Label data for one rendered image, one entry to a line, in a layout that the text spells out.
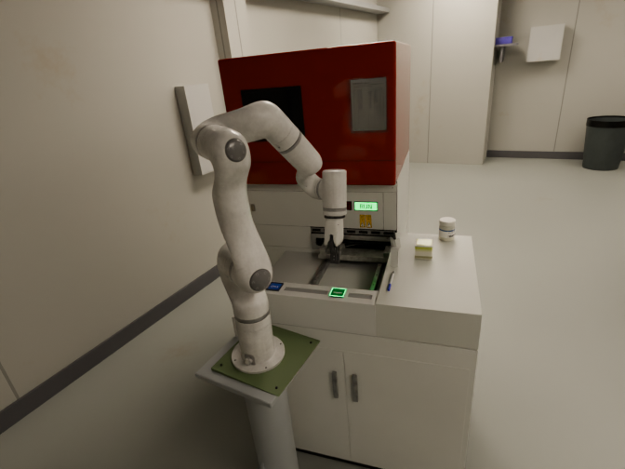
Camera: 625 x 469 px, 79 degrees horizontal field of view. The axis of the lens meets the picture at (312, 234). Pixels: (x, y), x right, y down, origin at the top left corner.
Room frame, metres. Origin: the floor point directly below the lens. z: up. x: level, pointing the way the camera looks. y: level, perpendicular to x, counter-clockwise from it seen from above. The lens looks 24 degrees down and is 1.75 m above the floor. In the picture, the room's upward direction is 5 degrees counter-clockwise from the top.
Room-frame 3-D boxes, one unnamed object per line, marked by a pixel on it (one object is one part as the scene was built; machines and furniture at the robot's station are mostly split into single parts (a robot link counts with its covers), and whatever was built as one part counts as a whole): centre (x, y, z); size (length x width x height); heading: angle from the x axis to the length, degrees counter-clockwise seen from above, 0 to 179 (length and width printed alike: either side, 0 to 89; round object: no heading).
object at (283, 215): (1.86, -0.04, 1.02); 0.81 x 0.03 x 0.40; 70
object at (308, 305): (1.26, 0.04, 0.89); 0.55 x 0.09 x 0.14; 70
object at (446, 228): (1.59, -0.62, 1.01); 0.07 x 0.07 x 0.10
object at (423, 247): (1.44, -0.47, 1.00); 0.07 x 0.07 x 0.07; 70
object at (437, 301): (1.36, -0.47, 0.89); 0.62 x 0.35 x 0.14; 160
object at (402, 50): (2.15, -0.15, 1.52); 0.81 x 0.75 x 0.60; 70
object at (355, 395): (1.45, -0.18, 0.41); 0.96 x 0.64 x 0.82; 70
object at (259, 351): (1.07, 0.23, 0.92); 0.19 x 0.19 x 0.18
